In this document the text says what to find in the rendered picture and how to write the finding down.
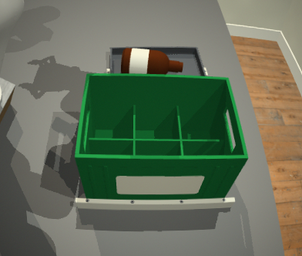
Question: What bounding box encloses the green divided crate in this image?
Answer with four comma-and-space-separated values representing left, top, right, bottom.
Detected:
75, 73, 248, 200

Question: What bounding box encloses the brown glass bottle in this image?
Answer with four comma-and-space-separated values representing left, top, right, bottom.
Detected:
121, 48, 183, 74

